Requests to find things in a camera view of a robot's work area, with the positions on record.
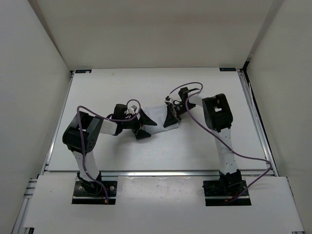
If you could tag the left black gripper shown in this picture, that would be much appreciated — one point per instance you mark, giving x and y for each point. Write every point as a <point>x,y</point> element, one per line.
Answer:
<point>144,120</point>

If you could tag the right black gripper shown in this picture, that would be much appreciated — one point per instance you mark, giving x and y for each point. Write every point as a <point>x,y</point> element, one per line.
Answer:
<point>172,117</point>

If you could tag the white fabric skirt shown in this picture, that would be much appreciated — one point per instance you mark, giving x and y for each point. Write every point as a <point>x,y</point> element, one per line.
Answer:
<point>158,115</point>

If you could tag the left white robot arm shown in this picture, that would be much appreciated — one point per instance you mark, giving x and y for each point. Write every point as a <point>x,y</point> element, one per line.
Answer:
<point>81,136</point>

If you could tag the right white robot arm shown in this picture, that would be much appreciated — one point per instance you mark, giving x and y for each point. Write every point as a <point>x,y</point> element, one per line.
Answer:
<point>218,118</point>

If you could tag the right blue corner label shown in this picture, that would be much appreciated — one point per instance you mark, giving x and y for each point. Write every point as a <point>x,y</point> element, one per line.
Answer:
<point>227,69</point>

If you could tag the blue corner label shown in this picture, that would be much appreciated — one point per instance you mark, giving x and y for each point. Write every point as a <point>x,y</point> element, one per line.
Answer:
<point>83,71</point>
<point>227,69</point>

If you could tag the white front cover board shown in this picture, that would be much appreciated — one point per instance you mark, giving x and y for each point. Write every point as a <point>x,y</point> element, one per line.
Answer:
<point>170,205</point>

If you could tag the left blue corner label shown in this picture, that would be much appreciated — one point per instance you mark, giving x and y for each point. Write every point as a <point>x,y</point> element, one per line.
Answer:
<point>83,71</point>

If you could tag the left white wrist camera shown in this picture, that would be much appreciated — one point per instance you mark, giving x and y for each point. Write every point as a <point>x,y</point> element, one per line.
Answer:
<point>132,110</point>

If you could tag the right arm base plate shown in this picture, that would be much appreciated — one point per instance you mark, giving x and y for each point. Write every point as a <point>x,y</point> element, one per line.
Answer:
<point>217,194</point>

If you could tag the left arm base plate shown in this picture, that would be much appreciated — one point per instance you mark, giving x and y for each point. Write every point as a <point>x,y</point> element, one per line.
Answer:
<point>96,196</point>

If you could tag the right aluminium frame rail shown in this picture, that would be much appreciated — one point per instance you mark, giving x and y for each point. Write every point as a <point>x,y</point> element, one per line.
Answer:
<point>251,102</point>

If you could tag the aluminium frame rail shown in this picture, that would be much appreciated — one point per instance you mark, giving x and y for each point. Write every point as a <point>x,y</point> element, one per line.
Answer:
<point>251,102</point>
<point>54,127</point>

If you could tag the left aluminium frame rail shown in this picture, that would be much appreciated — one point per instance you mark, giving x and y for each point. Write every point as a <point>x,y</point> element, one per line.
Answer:
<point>54,127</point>

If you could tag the front aluminium rail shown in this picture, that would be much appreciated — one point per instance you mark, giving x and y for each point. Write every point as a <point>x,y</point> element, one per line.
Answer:
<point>165,173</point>

